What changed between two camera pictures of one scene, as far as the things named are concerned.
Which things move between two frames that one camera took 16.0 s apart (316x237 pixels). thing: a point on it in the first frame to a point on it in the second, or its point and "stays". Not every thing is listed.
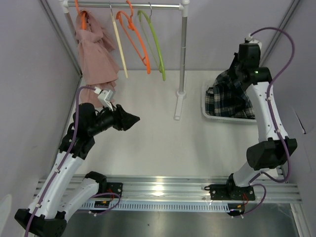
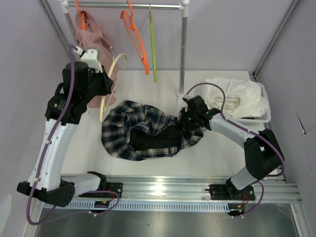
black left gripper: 123,121 to 106,82
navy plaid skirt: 228,98 to 138,132
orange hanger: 82,16 stays
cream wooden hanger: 115,26 to 103,108
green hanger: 161,68 to 154,67
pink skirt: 98,65 stays
